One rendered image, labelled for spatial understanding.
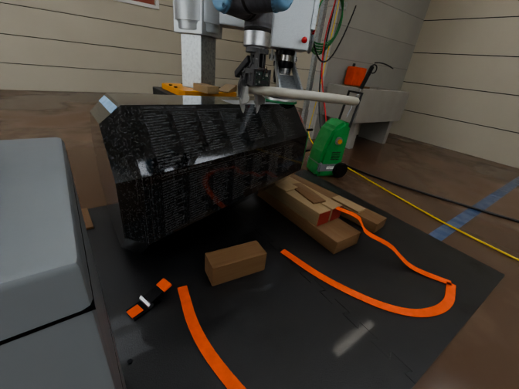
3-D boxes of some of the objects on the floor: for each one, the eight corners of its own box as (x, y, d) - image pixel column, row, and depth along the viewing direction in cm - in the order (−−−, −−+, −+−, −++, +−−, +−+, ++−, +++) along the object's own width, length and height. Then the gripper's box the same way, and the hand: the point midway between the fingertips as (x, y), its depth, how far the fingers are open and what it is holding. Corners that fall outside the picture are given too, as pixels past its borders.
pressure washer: (327, 166, 307) (347, 89, 268) (345, 177, 279) (369, 93, 239) (302, 167, 295) (318, 86, 256) (318, 179, 267) (338, 90, 227)
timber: (212, 286, 125) (212, 268, 119) (204, 270, 134) (205, 252, 128) (264, 269, 139) (267, 252, 133) (254, 255, 148) (256, 239, 142)
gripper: (248, 45, 79) (243, 115, 88) (279, 50, 85) (272, 116, 94) (235, 46, 86) (232, 112, 94) (266, 51, 92) (260, 112, 100)
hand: (249, 109), depth 96 cm, fingers closed on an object, 5 cm apart
